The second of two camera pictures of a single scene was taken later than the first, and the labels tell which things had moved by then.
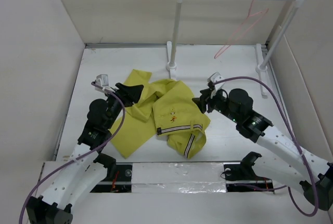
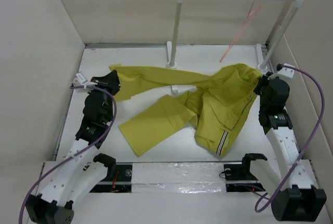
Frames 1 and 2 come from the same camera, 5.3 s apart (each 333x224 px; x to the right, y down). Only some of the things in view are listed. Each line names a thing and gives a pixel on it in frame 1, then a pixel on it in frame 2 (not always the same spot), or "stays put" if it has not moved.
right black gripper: (207, 97) -> (264, 80)
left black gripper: (129, 95) -> (110, 81)
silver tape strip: (181, 178) stays put
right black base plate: (242, 178) stays put
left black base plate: (120, 183) stays put
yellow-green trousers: (166, 107) -> (218, 105)
